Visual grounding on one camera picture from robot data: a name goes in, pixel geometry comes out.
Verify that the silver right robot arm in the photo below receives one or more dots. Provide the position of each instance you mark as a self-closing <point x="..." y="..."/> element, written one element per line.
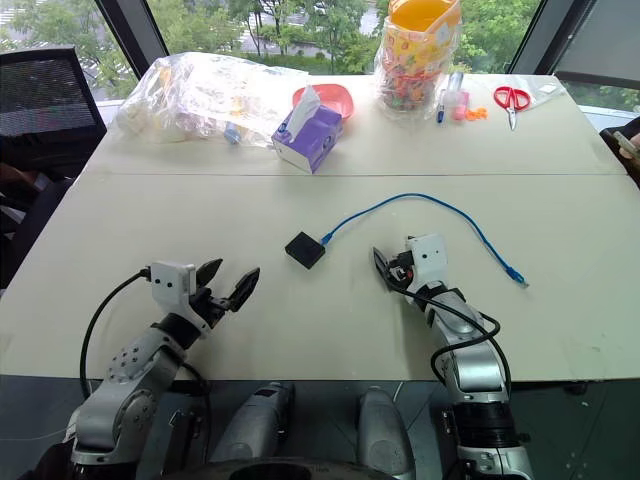
<point x="475" y="360"/>

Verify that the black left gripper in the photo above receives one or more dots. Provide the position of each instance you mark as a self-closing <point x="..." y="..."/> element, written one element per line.
<point x="207" y="305"/>

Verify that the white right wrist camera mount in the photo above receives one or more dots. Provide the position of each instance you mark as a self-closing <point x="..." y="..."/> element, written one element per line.
<point x="427" y="257"/>

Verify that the blue pen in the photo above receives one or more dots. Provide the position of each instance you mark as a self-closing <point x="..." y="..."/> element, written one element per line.
<point x="441" y="107"/>

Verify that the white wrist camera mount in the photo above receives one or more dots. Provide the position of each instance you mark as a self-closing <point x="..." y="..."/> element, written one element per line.
<point x="427" y="257"/>
<point x="170" y="282"/>

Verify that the pink eraser block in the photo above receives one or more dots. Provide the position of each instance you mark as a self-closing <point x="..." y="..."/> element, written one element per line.
<point x="460" y="107"/>

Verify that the bag of colourful candy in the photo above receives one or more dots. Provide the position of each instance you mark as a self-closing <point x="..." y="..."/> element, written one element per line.
<point x="415" y="55"/>

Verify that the black mesh office chair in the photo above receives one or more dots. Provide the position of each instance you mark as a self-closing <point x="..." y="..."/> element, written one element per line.
<point x="45" y="100"/>

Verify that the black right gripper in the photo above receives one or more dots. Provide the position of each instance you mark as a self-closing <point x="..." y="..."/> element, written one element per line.
<point x="402" y="270"/>

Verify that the black window frame pillar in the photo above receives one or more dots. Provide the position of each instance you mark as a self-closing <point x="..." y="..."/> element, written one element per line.
<point x="550" y="35"/>
<point x="135" y="35"/>

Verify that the grey rounded robot leg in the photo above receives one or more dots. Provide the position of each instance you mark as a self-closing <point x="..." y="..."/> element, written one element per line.
<point x="382" y="435"/>
<point x="255" y="420"/>

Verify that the small black box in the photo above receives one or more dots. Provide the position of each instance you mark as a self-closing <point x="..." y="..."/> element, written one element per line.
<point x="305" y="249"/>

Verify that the purple tissue box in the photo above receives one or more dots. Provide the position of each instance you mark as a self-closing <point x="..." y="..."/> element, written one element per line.
<point x="310" y="140"/>

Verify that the small orange plastic toy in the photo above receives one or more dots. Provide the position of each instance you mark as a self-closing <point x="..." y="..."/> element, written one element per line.
<point x="477" y="114"/>

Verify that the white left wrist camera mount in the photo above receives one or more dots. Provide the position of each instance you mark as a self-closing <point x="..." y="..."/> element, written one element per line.
<point x="170" y="282"/>

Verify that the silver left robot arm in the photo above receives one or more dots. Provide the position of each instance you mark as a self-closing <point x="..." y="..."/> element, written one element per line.
<point x="130" y="370"/>

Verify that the dark rounded robot torso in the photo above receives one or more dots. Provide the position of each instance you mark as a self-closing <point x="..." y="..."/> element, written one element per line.
<point x="280" y="471"/>

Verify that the bystander holding phone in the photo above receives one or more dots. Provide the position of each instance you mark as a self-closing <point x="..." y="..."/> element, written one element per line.
<point x="625" y="150"/>

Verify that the pink plastic bowl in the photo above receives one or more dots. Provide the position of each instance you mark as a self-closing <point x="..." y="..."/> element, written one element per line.
<point x="335" y="97"/>

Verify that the clear plastic bag of items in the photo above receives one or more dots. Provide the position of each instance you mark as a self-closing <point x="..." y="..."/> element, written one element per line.
<point x="200" y="95"/>

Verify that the small clear zip bag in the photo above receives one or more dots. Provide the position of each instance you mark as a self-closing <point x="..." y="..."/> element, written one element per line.
<point x="547" y="92"/>

